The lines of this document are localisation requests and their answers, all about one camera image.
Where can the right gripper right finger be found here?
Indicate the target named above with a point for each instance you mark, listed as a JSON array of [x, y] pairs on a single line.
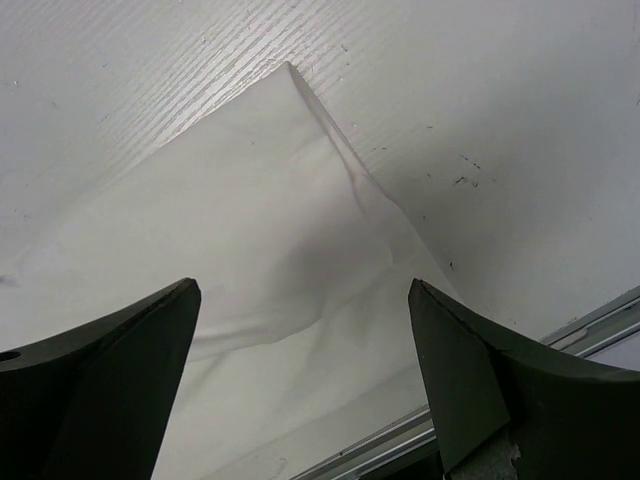
[[508, 407]]

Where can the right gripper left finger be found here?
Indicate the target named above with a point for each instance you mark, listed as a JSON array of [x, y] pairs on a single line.
[[94, 402]]

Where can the white printed t shirt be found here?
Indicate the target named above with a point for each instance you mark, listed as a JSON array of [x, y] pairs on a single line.
[[304, 343]]

